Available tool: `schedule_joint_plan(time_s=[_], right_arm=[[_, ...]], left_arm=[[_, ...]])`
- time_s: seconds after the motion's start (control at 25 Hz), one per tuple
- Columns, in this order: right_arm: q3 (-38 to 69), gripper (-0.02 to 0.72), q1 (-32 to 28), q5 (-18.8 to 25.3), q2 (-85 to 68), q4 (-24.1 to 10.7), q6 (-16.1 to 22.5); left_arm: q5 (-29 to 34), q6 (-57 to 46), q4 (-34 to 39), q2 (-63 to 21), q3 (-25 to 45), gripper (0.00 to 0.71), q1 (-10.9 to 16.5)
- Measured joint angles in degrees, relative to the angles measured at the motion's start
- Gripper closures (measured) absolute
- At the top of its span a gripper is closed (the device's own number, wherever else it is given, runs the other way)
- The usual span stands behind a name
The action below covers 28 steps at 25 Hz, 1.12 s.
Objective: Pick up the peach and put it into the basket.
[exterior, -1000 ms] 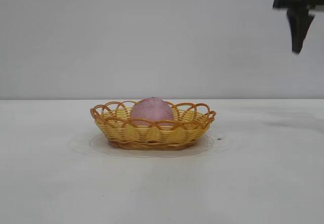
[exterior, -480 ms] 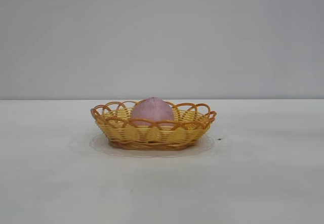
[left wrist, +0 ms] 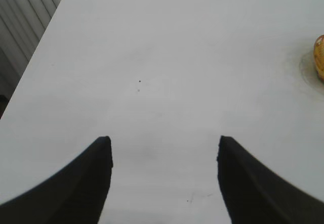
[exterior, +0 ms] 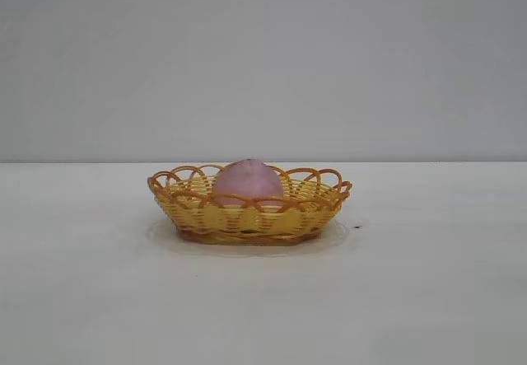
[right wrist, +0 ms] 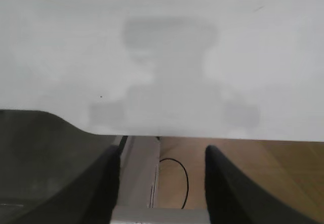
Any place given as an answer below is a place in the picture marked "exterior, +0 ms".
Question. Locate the pink peach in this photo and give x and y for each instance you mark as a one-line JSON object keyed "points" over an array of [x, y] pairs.
{"points": [[247, 183]]}

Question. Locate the yellow woven wicker basket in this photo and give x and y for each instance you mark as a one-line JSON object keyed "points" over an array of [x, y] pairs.
{"points": [[247, 221]]}

